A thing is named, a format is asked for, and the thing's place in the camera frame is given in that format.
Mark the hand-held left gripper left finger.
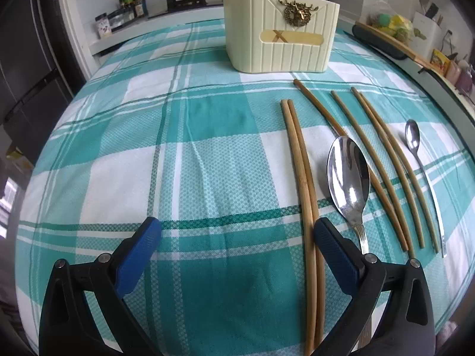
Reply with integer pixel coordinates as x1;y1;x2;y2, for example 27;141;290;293
39;217;164;356

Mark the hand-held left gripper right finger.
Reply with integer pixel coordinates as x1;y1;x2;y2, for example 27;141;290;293
312;217;436;356

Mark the large steel spoon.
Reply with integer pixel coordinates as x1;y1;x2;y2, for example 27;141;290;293
327;136;372;256

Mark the bamboo chopstick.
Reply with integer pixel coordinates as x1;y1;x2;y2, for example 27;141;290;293
287;99;326;344
280;99;316;346
293;79;409;252
357;94;441;254
330;90;416;260
350;86;426;249

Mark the small steel spoon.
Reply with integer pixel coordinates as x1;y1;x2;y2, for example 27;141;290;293
404;119;447;259

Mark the cream ribbed utensil holder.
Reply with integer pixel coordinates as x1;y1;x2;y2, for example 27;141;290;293
223;0;340;74

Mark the teal plaid tablecloth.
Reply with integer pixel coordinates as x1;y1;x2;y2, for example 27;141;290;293
17;18;470;356

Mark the cardboard box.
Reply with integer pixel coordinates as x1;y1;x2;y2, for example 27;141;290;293
5;147;31;171

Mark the wooden cutting board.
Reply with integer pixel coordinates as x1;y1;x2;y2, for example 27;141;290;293
356;21;444;73

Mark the pink container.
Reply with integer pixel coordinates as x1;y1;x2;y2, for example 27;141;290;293
447;61;475;93

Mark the yellow packet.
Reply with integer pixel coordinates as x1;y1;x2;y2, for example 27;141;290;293
430;49;451;75

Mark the black refrigerator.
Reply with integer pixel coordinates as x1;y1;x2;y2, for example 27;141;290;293
0;0;80;164

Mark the white label spice jar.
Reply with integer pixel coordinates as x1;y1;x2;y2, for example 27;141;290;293
94;13;113;39

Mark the plastic bag of fruit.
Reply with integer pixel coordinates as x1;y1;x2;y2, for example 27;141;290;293
367;2;427;41

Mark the black gas stove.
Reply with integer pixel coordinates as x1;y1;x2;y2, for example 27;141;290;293
166;0;208;12

